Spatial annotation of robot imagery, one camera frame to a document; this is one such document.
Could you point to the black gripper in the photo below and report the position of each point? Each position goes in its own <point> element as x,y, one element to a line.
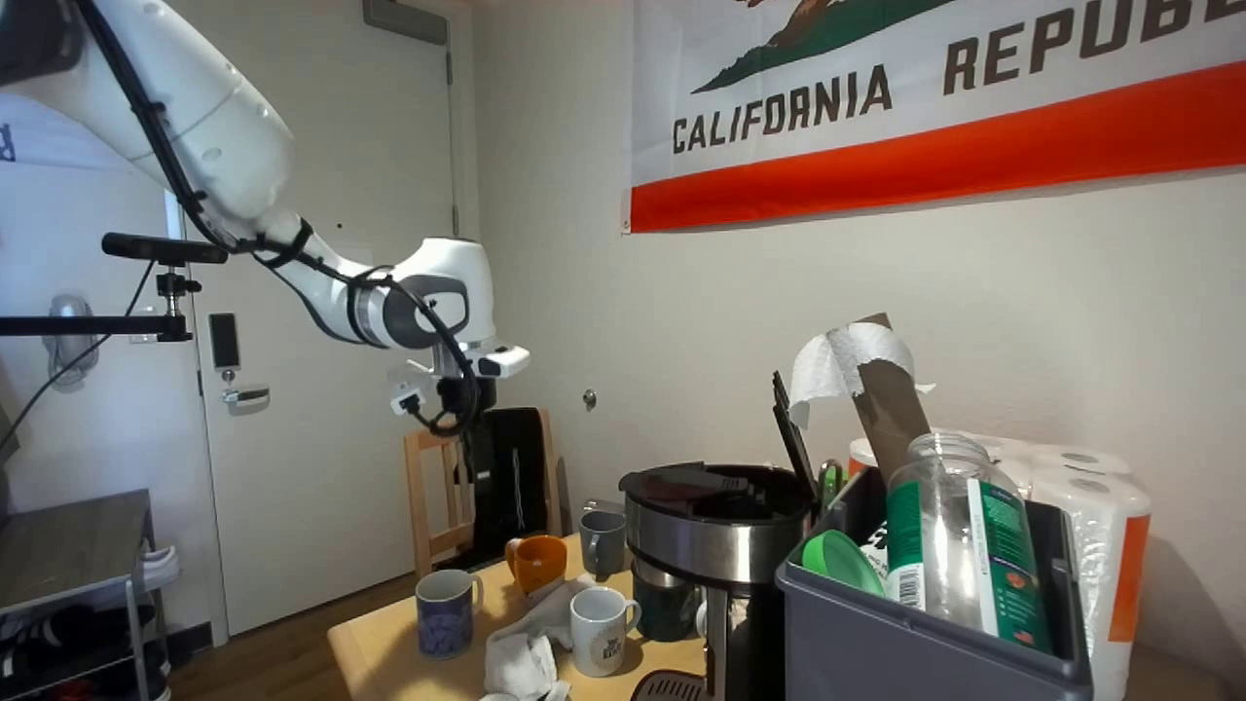
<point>465,398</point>

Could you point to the blue patterned mug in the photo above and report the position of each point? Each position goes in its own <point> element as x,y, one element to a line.
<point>447,615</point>

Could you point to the orange mug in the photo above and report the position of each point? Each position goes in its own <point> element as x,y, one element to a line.
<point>534,567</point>

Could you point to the dark grey mug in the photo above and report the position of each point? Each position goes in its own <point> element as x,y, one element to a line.
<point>601,541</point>

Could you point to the white mug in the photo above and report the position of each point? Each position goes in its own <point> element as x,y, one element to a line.
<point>601,632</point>

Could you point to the dark green mug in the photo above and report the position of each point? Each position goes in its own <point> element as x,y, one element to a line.
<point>662,607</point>

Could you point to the black jacket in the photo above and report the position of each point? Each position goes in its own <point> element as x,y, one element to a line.
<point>518,487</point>

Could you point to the light wooden chair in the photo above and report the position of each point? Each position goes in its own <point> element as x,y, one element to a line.
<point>434,500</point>

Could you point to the white door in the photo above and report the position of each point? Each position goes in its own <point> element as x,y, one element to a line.
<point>312,520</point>

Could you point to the black door keypad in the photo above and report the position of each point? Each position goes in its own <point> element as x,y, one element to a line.
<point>225,339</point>

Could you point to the green plastic bottle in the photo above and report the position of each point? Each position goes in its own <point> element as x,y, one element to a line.
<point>832,484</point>

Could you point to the green plastic item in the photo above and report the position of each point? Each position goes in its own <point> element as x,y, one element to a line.
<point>840,562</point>

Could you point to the white paper strip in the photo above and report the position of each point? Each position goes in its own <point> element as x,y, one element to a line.
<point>844,353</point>

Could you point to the brown cardboard piece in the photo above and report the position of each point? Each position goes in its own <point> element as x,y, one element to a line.
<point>899,413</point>

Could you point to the metal shelf cart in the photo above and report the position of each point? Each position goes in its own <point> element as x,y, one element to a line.
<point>63,545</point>

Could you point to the grey plastic bin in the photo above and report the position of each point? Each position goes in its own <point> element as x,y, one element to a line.
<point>883,649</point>

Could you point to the clear jar green label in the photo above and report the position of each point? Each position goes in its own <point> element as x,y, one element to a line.
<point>958,545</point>

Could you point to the California Republic flag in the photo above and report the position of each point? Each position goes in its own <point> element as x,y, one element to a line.
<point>908,141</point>

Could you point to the black stereo camera bar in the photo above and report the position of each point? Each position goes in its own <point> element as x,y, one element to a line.
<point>161,246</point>

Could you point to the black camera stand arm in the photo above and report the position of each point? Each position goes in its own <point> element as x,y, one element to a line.
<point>91,326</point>

